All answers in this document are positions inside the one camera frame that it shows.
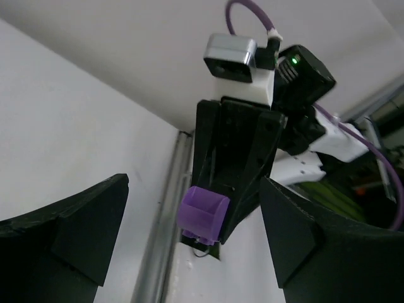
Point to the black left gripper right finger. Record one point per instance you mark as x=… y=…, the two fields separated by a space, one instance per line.
x=321 y=256

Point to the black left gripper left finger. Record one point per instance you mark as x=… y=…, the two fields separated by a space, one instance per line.
x=61 y=252

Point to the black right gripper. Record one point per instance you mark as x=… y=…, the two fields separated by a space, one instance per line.
x=248 y=136

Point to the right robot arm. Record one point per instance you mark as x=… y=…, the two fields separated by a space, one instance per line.
x=300 y=80

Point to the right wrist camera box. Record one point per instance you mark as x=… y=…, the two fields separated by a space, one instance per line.
x=232 y=62

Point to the aluminium right rail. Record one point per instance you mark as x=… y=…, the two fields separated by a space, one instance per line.
x=156 y=264

